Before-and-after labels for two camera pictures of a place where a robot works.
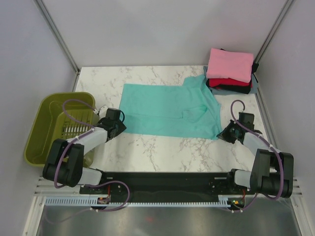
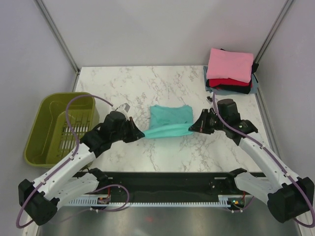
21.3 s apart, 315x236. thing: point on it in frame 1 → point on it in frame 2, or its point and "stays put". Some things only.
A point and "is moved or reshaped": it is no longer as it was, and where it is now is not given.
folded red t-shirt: [213, 82] stays put
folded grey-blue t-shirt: [220, 92] stays put
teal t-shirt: [189, 110] is moved or reshaped
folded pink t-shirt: [225, 64] stays put
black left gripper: [122, 128] → [135, 133]
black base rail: [167, 184] stays put
